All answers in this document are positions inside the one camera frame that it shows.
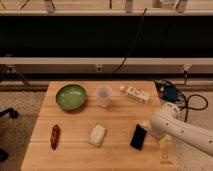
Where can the blue power box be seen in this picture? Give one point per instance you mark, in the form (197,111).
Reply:
(170,93)

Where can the green bowl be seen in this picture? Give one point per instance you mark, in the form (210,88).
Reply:
(71,97)

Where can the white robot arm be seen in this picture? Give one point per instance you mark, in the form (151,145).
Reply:
(164,121)

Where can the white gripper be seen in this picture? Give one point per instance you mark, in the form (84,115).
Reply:
(158,133)

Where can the clear plastic cup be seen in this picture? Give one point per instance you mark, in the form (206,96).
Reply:
(103,94)

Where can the black eraser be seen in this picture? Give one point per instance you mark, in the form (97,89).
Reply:
(138,137)

